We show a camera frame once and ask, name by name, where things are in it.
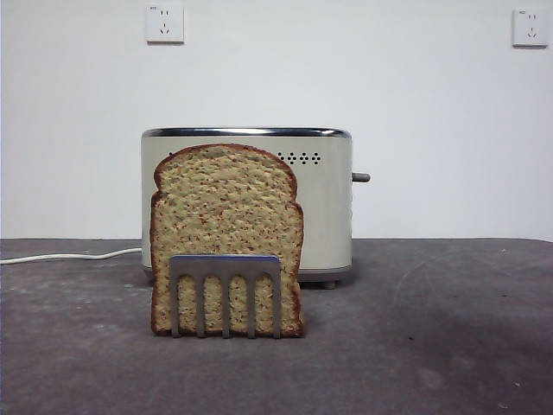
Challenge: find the brown seeded bread slice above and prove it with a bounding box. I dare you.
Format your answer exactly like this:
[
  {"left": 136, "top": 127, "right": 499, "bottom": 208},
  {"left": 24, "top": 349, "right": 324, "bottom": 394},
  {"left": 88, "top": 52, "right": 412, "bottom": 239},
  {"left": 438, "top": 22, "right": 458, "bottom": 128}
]
[{"left": 149, "top": 144, "right": 306, "bottom": 339}]

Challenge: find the cream and steel toaster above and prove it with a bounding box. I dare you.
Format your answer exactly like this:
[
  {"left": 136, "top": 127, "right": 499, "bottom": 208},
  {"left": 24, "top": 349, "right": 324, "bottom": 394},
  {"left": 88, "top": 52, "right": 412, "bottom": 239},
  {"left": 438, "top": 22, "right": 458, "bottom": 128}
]
[{"left": 140, "top": 126, "right": 355, "bottom": 291}]

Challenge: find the white power cable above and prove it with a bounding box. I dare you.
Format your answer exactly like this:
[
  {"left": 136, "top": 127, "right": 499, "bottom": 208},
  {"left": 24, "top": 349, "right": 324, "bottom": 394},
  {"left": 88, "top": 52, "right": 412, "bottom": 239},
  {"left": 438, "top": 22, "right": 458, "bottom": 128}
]
[{"left": 0, "top": 246, "right": 143, "bottom": 266}]

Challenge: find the white wall socket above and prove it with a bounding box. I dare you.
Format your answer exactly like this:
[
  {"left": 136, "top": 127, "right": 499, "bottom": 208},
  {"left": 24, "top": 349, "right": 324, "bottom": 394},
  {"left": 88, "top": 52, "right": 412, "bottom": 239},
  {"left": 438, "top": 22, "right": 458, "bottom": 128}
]
[
  {"left": 512, "top": 8, "right": 550, "bottom": 49},
  {"left": 145, "top": 4, "right": 186, "bottom": 46}
]

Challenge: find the steel toast rack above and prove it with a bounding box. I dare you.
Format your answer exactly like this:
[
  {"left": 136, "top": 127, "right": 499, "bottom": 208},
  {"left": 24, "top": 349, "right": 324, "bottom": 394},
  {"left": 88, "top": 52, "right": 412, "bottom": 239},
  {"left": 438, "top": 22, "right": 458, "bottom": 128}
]
[{"left": 168, "top": 253, "right": 283, "bottom": 340}]

